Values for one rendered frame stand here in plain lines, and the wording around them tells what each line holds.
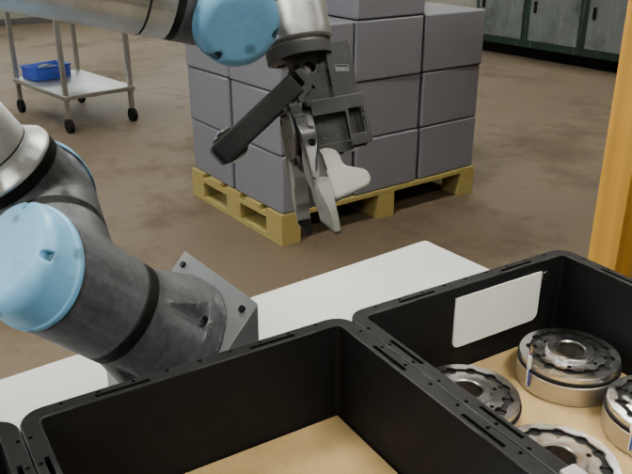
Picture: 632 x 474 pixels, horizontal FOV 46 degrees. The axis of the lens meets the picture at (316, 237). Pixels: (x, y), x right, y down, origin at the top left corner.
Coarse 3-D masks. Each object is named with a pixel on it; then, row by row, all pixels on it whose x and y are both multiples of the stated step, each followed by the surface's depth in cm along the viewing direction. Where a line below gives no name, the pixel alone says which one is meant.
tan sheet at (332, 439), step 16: (336, 416) 73; (304, 432) 71; (320, 432) 71; (336, 432) 71; (352, 432) 71; (256, 448) 68; (272, 448) 68; (288, 448) 68; (304, 448) 68; (320, 448) 68; (336, 448) 68; (352, 448) 68; (368, 448) 68; (224, 464) 66; (240, 464) 66; (256, 464) 66; (272, 464) 66; (288, 464) 66; (304, 464) 66; (320, 464) 66; (336, 464) 66; (352, 464) 66; (368, 464) 66; (384, 464) 66
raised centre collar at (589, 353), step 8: (552, 344) 78; (560, 344) 79; (568, 344) 79; (576, 344) 78; (584, 344) 78; (552, 352) 77; (584, 352) 77; (592, 352) 77; (560, 360) 76; (568, 360) 75; (576, 360) 75; (584, 360) 75
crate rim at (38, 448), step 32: (224, 352) 65; (256, 352) 65; (384, 352) 65; (128, 384) 60; (160, 384) 61; (416, 384) 60; (32, 416) 57; (64, 416) 57; (448, 416) 57; (32, 448) 53; (512, 448) 53
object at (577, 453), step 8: (536, 440) 64; (544, 440) 64; (552, 440) 64; (560, 440) 64; (552, 448) 63; (560, 448) 63; (568, 448) 63; (576, 448) 63; (576, 456) 62; (584, 456) 62; (576, 464) 61; (584, 464) 61
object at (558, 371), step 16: (528, 336) 80; (544, 336) 81; (560, 336) 80; (576, 336) 81; (592, 336) 80; (528, 352) 78; (544, 352) 78; (608, 352) 78; (544, 368) 75; (560, 368) 75; (576, 368) 75; (592, 368) 75; (608, 368) 75; (576, 384) 73; (592, 384) 73
